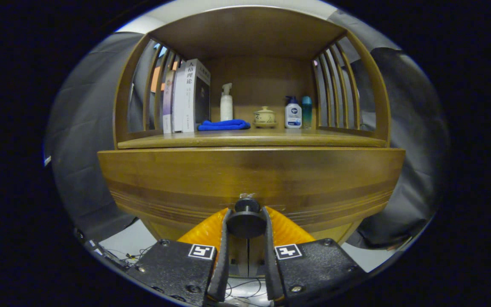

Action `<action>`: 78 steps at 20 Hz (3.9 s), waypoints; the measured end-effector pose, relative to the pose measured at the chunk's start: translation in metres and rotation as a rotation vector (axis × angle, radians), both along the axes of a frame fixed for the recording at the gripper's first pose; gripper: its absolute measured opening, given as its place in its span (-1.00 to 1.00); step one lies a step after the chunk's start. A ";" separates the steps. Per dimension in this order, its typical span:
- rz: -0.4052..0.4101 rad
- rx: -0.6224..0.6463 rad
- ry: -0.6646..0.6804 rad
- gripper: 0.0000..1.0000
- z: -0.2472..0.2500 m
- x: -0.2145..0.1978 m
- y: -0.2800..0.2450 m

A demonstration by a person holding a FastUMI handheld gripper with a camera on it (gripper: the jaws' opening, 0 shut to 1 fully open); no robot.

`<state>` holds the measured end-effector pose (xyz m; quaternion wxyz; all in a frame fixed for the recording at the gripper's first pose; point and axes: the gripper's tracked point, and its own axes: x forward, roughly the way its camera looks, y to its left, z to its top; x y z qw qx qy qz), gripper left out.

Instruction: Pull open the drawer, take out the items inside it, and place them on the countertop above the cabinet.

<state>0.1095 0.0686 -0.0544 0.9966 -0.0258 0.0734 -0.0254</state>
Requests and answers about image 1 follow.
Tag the wooden cabinet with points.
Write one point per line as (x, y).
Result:
(249, 34)

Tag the white lotion bottle blue cap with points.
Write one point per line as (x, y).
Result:
(293, 116)

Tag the beige lidded teacup with saucer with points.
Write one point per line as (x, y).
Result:
(264, 117)

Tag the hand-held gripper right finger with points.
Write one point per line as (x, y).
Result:
(271, 264)

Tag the folded blue cloth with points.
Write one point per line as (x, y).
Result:
(224, 125)

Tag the wooden drawer with black knob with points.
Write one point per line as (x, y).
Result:
(249, 170)

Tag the thick white book dark cover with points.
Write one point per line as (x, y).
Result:
(192, 98)

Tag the thin purple book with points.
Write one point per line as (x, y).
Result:
(168, 102)

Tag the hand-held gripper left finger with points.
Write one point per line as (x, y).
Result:
(222, 264)

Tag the white pump bottle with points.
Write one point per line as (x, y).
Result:
(226, 108)

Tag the wooden countertop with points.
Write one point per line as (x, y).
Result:
(271, 139)

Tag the wooden cabinet door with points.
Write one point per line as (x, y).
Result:
(239, 258)
(257, 258)

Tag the teal bottle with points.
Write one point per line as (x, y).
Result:
(307, 113)

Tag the thin white book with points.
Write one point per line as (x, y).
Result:
(179, 102)

